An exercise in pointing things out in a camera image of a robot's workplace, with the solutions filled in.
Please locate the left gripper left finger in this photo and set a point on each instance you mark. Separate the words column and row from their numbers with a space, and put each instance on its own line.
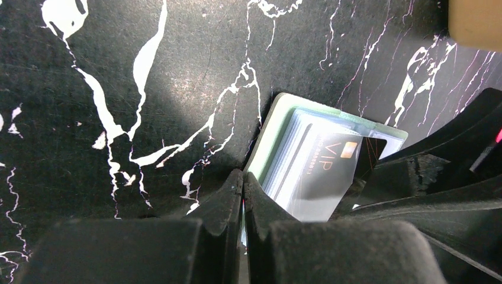
column 201, row 247

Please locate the tan oval tray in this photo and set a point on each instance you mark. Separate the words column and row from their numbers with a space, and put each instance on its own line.
column 475, row 23

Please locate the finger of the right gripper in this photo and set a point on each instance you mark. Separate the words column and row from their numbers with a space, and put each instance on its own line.
column 449, row 187

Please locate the mint green card holder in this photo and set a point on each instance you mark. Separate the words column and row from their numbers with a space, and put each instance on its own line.
column 287, row 120

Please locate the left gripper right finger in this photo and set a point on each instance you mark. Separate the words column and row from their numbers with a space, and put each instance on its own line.
column 284, row 250

